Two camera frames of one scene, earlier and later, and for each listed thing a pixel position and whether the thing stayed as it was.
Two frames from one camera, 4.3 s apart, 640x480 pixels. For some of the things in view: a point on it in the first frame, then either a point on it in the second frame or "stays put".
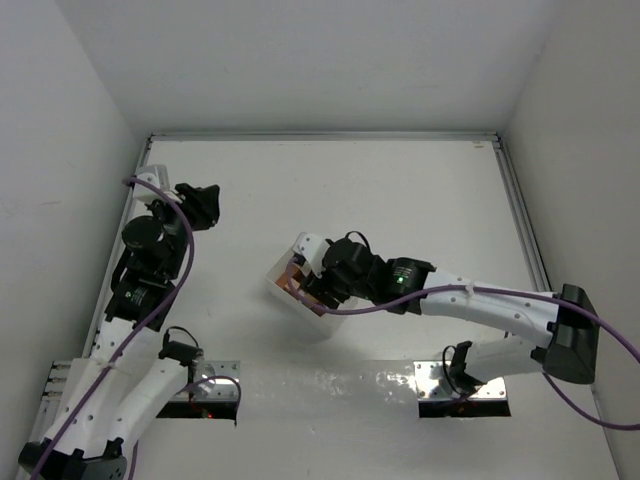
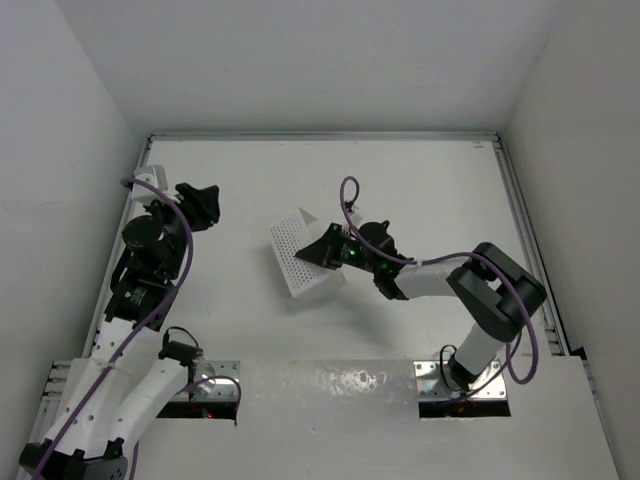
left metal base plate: x=215 y=381 stays put
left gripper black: x=190 y=208 stays put
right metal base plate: x=432 y=383 stays put
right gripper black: x=314 y=288 -> x=331 y=250
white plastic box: x=323 y=325 -> x=302 y=277
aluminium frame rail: x=497 y=138 stays put
